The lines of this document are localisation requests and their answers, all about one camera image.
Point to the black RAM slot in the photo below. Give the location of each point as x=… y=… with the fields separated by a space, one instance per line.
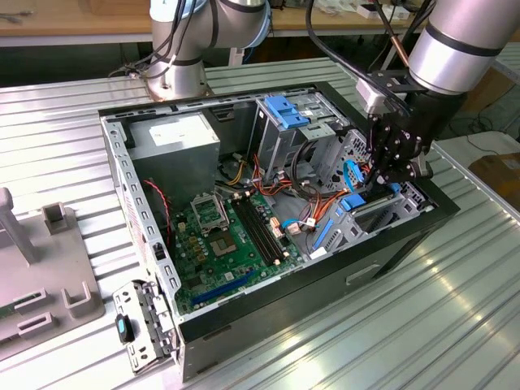
x=248 y=227
x=254 y=227
x=267 y=227
x=261 y=227

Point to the grey metal frame table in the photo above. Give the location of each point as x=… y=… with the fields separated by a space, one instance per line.
x=512 y=65

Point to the small black blue latch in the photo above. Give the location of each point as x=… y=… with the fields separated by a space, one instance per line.
x=124 y=329

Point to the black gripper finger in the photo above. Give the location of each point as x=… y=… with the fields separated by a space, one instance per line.
x=377 y=138
x=418 y=168

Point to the large brown cardboard box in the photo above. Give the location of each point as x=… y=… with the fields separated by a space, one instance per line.
x=483 y=93

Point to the blue expansion slot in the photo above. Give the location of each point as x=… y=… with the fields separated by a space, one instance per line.
x=223 y=288

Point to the hard disk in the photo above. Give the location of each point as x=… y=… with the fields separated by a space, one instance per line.
x=351 y=202

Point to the black open PC case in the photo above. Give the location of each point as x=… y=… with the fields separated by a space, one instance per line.
x=284 y=308

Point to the green motherboard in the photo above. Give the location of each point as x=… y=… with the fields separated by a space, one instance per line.
x=203 y=264

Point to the grey power supply unit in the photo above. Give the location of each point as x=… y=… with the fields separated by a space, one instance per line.
x=174 y=162

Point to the small brown cardboard box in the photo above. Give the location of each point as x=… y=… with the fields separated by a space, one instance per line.
x=499 y=178

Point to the grey metal drive cage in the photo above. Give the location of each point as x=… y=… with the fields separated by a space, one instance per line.
x=272 y=142

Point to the green RAM stick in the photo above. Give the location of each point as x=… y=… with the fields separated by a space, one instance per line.
x=7 y=313

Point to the grey parts rack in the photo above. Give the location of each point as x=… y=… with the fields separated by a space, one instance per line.
x=48 y=260

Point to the blue drive latch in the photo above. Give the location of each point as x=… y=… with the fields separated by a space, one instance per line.
x=284 y=109

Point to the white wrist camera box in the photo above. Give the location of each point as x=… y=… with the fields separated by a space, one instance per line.
x=369 y=93

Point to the metal slot bracket cover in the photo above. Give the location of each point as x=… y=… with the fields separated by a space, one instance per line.
x=138 y=300

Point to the metal disk bay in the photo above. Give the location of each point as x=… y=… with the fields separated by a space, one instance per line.
x=343 y=233

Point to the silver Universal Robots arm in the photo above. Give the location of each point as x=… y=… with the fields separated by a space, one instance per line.
x=455 y=48

